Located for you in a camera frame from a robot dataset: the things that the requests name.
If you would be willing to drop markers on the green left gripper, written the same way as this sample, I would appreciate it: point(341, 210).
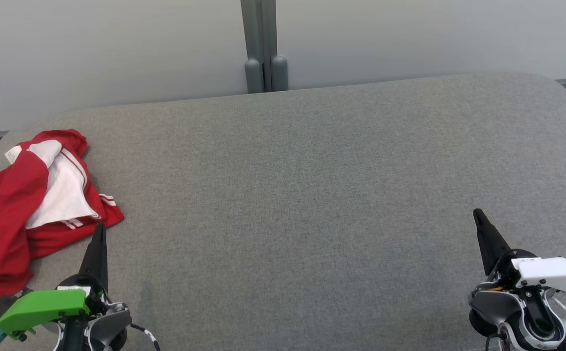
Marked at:
point(44, 307)

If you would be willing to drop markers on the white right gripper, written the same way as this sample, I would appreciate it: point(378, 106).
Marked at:
point(551, 273)

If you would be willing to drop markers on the red white t-shirt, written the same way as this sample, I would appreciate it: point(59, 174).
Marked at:
point(5, 204)

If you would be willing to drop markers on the grey fabric sofa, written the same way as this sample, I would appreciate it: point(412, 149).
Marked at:
point(288, 195)

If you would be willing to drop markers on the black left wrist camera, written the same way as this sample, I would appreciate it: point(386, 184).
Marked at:
point(0, 306)

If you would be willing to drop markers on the grey partition post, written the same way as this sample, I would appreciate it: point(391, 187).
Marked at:
point(258, 29)

